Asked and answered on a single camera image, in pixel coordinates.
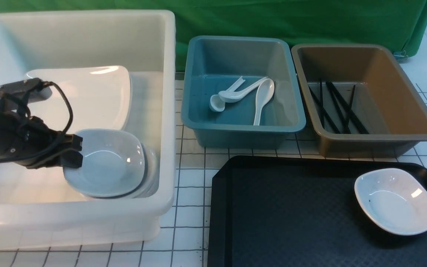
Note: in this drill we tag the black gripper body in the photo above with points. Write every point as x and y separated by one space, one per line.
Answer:
29 142

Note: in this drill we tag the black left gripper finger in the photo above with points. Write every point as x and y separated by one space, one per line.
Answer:
74 142

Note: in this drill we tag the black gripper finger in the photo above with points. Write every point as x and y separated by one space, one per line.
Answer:
71 159

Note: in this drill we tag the white bowl tray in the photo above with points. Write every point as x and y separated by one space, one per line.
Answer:
114 164
394 200

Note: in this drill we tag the large white square plate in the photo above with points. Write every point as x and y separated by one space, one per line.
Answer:
100 97

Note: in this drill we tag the white spoon long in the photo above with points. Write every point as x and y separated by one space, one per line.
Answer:
264 94

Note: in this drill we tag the white bowl in tub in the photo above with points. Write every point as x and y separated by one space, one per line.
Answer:
148 184

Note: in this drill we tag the large white plastic tub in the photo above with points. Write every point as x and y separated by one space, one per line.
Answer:
37 206

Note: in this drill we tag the white spoon small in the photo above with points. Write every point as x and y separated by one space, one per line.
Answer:
216 104

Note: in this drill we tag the white spoon middle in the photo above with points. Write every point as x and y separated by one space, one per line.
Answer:
229 96

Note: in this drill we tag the blue plastic bin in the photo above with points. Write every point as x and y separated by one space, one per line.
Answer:
215 63

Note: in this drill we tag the black serving tray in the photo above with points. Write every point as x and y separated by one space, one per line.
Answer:
291 212

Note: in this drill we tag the black chopstick in bin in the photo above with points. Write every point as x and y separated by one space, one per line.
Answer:
322 111
349 111
327 116
347 106

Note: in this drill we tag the brown plastic bin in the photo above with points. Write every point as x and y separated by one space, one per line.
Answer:
385 100

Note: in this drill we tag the binder clip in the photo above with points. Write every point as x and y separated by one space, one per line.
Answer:
400 56

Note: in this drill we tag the green backdrop cloth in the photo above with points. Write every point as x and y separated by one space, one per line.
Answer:
398 25

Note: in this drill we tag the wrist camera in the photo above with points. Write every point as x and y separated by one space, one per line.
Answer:
33 86

